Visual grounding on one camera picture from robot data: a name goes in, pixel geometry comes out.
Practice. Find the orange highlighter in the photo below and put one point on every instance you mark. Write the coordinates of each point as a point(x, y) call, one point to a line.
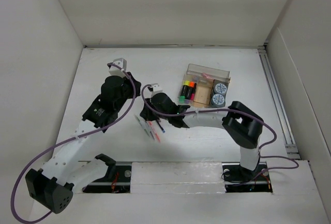
point(190, 89)

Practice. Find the clear plastic organizer box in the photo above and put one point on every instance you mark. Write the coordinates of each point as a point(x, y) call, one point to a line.
point(203, 92)

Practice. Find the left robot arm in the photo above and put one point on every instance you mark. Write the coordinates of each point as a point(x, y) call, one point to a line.
point(55, 183)

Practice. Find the blue gel pen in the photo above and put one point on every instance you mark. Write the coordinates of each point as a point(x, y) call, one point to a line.
point(160, 126)

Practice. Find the green gel pen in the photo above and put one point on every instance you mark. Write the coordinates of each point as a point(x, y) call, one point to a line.
point(143, 126)

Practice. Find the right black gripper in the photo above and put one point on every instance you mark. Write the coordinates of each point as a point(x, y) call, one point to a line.
point(146, 115)

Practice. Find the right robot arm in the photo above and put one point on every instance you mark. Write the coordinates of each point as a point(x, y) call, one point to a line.
point(242, 124)

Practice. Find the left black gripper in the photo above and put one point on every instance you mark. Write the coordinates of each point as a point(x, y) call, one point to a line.
point(127, 80)

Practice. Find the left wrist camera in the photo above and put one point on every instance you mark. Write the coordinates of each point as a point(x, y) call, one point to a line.
point(117, 67)

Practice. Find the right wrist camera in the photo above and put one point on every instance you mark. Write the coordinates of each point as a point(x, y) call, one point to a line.
point(155, 88)

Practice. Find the aluminium side rail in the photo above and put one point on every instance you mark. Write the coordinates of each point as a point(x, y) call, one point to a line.
point(286, 132)

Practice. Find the green highlighter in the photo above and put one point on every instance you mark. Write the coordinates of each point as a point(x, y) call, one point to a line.
point(182, 99)

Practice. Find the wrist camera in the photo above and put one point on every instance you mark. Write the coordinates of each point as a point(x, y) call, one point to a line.
point(117, 67)
point(155, 88)

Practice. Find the yellow highlighter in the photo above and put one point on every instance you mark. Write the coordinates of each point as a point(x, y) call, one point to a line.
point(184, 88)

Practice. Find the blue glue jar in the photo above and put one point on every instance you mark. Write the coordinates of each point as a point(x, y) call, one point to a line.
point(220, 88)
point(217, 100)

